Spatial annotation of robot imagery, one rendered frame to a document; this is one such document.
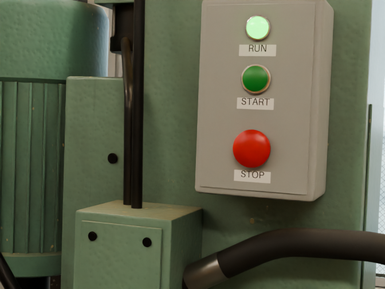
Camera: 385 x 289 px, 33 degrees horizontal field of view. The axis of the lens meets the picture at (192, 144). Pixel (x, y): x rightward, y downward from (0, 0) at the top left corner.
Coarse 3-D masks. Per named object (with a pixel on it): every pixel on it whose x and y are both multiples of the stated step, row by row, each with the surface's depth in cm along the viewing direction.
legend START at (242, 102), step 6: (240, 102) 52; (246, 102) 52; (252, 102) 52; (258, 102) 52; (264, 102) 52; (270, 102) 52; (240, 108) 52; (246, 108) 52; (252, 108) 52; (258, 108) 52; (264, 108) 52; (270, 108) 52
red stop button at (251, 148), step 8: (240, 136) 52; (248, 136) 51; (256, 136) 51; (264, 136) 51; (240, 144) 52; (248, 144) 51; (256, 144) 51; (264, 144) 51; (240, 152) 52; (248, 152) 51; (256, 152) 51; (264, 152) 51; (240, 160) 52; (248, 160) 51; (256, 160) 51; (264, 160) 51
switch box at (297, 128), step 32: (224, 0) 53; (256, 0) 52; (288, 0) 51; (320, 0) 50; (224, 32) 53; (288, 32) 51; (320, 32) 50; (224, 64) 53; (288, 64) 51; (320, 64) 51; (224, 96) 53; (256, 96) 52; (288, 96) 51; (320, 96) 51; (224, 128) 53; (256, 128) 52; (288, 128) 51; (320, 128) 52; (224, 160) 53; (288, 160) 51; (320, 160) 53; (224, 192) 53; (256, 192) 52; (288, 192) 51; (320, 192) 54
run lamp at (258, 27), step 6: (252, 18) 51; (258, 18) 51; (264, 18) 51; (246, 24) 52; (252, 24) 51; (258, 24) 51; (264, 24) 51; (246, 30) 52; (252, 30) 51; (258, 30) 51; (264, 30) 51; (252, 36) 51; (258, 36) 51; (264, 36) 51
